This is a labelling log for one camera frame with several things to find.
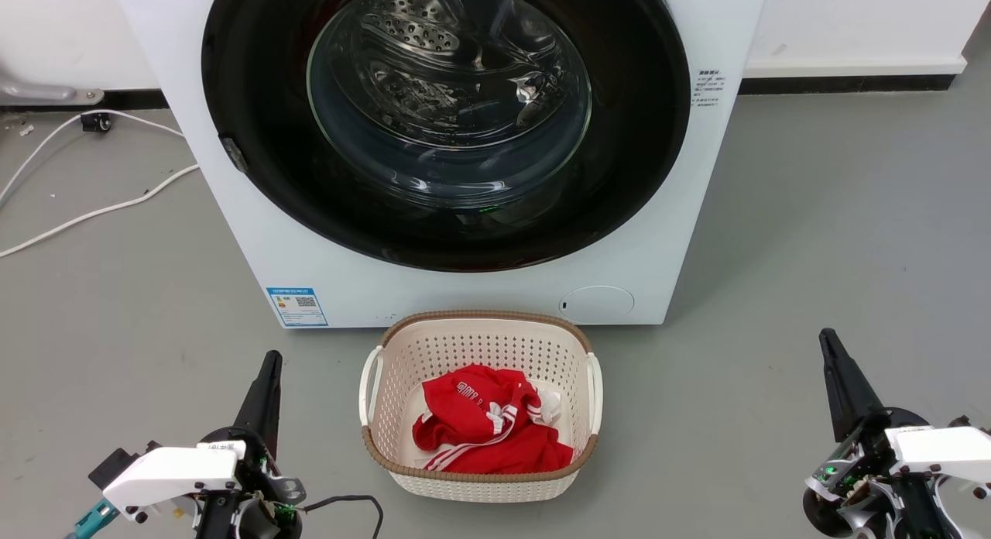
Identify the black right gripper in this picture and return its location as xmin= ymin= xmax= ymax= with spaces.
xmin=803 ymin=328 xmax=957 ymax=539

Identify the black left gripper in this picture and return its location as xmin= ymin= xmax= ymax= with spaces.
xmin=197 ymin=351 xmax=307 ymax=539

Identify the round black glass washer door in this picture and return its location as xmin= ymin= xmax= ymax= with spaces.
xmin=201 ymin=0 xmax=691 ymax=273

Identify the white front-load washing machine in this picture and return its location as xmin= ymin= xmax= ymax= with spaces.
xmin=111 ymin=0 xmax=771 ymax=329

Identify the blue energy label sticker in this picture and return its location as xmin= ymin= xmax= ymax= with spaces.
xmin=266 ymin=287 xmax=329 ymax=328

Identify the red garment with white stripes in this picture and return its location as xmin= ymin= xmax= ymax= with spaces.
xmin=412 ymin=364 xmax=574 ymax=475

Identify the cream plastic laundry basket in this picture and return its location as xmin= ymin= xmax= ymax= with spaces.
xmin=358 ymin=311 xmax=604 ymax=503

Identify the round white filter cover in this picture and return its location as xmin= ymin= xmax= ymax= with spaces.
xmin=559 ymin=285 xmax=636 ymax=323

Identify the small printed text label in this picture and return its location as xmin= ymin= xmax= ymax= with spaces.
xmin=691 ymin=68 xmax=727 ymax=108

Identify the perforated steel washer drum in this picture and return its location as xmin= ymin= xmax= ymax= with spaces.
xmin=310 ymin=0 xmax=593 ymax=207

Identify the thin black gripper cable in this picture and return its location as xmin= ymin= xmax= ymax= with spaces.
xmin=302 ymin=495 xmax=385 ymax=539

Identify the white floor cable with clip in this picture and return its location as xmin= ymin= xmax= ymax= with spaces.
xmin=0 ymin=109 xmax=188 ymax=203

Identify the grey metal floor bracket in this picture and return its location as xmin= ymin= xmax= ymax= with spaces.
xmin=0 ymin=67 xmax=105 ymax=106

